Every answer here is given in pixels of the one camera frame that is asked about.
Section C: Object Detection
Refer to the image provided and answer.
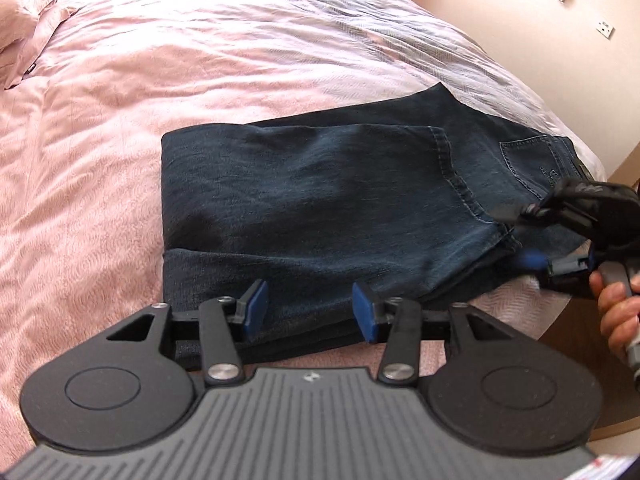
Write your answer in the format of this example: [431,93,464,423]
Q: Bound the pink and grey bedspread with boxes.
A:
[0,0,609,461]

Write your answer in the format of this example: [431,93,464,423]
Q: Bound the white wall socket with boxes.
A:
[597,21,614,39]

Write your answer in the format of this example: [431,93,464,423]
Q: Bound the person's right hand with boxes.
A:
[589,271,640,362]

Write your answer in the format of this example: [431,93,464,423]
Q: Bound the dark blue denim jeans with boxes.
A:
[162,85,588,362]

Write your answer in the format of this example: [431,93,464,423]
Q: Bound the pink pillow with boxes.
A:
[1,0,80,90]

